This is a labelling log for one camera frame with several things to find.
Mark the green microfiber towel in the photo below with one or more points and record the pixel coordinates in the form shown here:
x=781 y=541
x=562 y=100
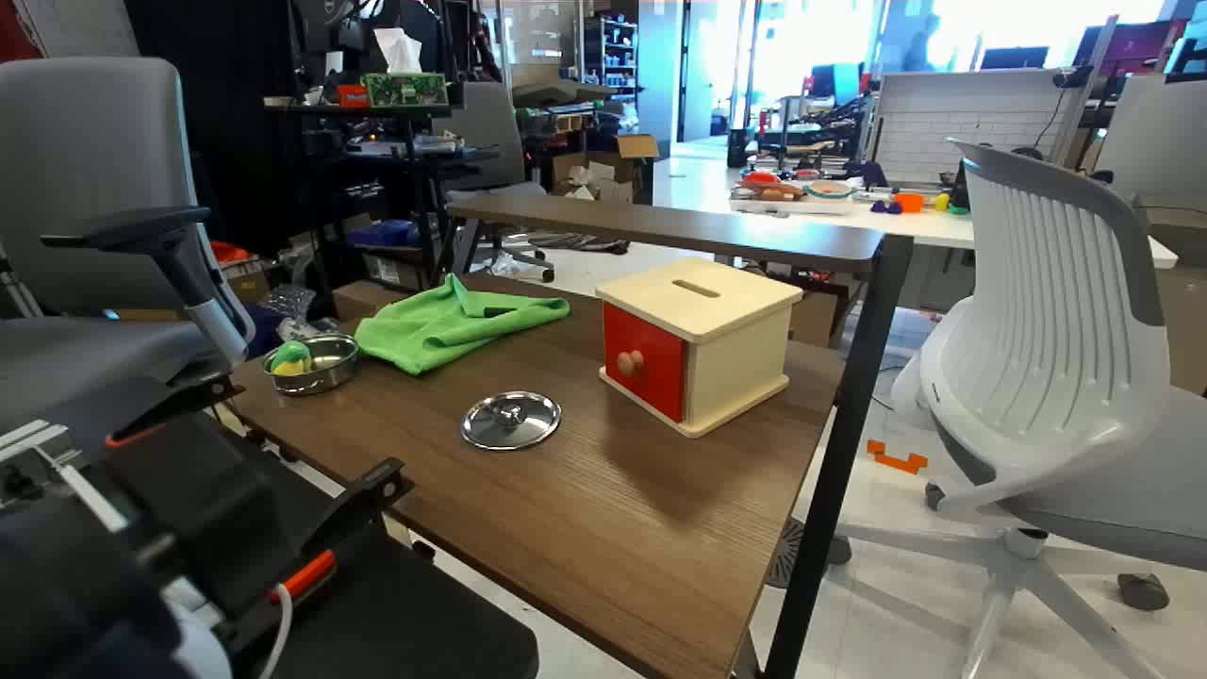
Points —
x=437 y=330

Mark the wooden box with red drawer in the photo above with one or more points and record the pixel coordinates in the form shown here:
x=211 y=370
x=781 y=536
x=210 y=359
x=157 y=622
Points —
x=720 y=341

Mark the round silver metal lid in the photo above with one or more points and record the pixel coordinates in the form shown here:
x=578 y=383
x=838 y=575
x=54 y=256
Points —
x=509 y=421

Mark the brown wooden side table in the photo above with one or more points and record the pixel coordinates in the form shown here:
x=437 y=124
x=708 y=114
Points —
x=652 y=227

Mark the brown cardboard box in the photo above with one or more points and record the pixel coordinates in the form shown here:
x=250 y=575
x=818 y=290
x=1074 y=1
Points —
x=363 y=299
x=812 y=320

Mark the red toy car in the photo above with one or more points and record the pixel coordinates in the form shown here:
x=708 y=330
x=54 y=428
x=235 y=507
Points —
x=769 y=188

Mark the black metal table leg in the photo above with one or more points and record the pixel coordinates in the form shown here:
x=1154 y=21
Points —
x=846 y=417

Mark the small metal bowl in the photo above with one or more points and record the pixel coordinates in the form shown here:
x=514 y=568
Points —
x=327 y=370

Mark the black shelf rack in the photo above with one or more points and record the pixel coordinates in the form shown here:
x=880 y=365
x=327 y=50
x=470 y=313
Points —
x=380 y=163

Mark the white long work table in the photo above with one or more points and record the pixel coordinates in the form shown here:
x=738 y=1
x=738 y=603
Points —
x=870 y=222

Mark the green and yellow toy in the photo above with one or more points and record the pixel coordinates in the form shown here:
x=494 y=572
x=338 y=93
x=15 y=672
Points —
x=290 y=355

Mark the green tissue box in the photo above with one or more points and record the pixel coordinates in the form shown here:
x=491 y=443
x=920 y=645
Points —
x=406 y=87

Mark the orange toy piece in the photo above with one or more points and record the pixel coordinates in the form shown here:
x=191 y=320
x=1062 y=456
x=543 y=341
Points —
x=910 y=203

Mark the white perforated panel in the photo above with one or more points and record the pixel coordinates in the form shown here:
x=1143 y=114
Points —
x=965 y=126

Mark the white ribbed office chair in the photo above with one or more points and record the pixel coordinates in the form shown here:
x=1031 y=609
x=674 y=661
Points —
x=1058 y=326

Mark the gray mesh office chair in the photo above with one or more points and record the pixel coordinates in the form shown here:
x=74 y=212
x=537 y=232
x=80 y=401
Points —
x=88 y=174

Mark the orange plastic bracket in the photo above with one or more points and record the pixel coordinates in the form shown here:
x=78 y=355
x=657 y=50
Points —
x=896 y=457

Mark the black clamp mount with orange tabs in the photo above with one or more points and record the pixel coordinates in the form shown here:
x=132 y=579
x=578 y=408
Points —
x=191 y=530

